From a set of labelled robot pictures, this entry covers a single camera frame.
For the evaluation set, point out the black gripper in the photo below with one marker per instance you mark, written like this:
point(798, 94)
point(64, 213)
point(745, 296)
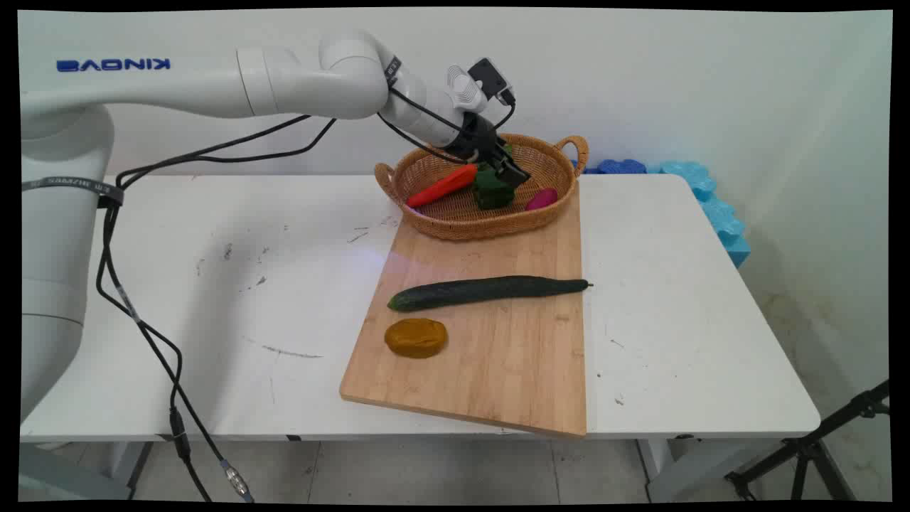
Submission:
point(476, 139)

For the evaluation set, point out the brown-yellow toy potato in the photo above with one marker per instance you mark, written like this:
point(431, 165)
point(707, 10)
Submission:
point(416, 338)

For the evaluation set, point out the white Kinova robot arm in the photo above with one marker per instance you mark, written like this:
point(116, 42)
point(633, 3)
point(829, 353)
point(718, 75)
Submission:
point(213, 85)

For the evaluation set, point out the green toy bell pepper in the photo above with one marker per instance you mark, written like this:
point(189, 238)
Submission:
point(492, 197)

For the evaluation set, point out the purple toy sweet potato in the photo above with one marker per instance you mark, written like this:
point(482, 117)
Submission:
point(542, 199)

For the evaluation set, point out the orange toy carrot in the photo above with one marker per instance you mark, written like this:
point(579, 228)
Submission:
point(441, 188)

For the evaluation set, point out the dark blue foam piece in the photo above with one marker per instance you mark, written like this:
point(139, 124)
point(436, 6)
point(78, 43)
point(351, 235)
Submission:
point(620, 167)

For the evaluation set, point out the long dark green cucumber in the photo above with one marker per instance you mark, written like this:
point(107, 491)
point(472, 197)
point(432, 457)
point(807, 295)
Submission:
point(483, 290)

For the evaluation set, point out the wooden cutting board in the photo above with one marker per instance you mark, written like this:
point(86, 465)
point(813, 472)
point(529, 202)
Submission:
point(498, 370)

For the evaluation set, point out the light blue foam piece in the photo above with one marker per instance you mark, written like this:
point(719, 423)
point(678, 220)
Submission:
point(718, 210)

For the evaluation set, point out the white table leg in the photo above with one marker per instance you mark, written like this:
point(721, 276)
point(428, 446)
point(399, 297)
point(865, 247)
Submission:
point(675, 469)
point(78, 473)

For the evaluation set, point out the black tripod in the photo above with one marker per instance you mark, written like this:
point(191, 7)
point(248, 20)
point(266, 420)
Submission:
point(803, 448)

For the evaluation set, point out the black wrist camera, white mount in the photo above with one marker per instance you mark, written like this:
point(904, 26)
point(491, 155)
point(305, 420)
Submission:
point(487, 77)

